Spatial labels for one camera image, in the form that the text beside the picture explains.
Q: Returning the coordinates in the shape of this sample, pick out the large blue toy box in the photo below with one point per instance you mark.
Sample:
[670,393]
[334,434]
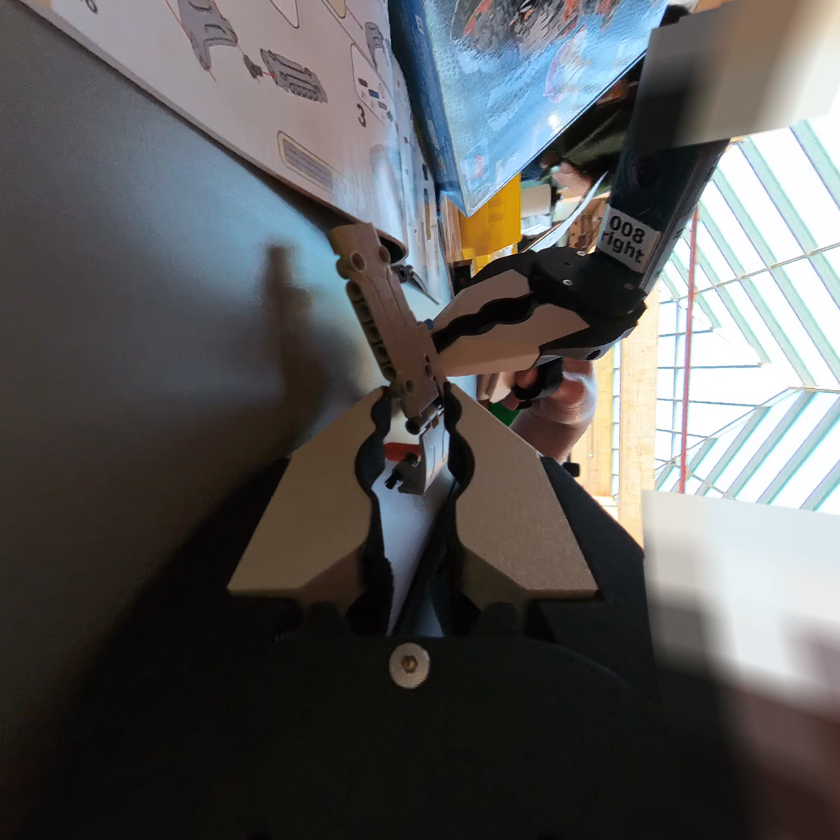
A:
[525,85]

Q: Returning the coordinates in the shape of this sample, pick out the white instruction booklet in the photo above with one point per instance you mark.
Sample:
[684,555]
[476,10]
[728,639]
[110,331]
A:
[262,98]

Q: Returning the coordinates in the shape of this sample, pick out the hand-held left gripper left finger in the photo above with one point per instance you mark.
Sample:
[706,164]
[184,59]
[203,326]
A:
[308,525]

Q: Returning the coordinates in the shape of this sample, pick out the glass skylight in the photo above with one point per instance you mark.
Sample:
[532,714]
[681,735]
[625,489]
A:
[748,328]

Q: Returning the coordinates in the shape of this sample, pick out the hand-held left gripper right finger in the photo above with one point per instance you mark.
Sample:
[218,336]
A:
[525,525]

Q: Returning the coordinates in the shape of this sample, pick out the white paper roll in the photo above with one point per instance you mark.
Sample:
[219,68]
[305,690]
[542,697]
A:
[535,200]

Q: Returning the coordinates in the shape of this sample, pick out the yellow plastic bin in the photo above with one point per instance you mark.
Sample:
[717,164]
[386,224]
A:
[489,223]

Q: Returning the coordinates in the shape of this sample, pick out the grey desk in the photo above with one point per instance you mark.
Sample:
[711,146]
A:
[164,328]

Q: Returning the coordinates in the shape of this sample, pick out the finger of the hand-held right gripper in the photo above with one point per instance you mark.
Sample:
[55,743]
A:
[512,344]
[485,302]

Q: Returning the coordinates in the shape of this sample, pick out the person's right hand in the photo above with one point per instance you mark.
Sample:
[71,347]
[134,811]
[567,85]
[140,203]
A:
[558,407]

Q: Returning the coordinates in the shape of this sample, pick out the large wooden ceiling beam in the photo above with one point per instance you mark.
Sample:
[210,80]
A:
[633,420]

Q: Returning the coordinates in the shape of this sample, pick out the grey toy frame assembly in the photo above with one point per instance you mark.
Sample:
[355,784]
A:
[394,341]

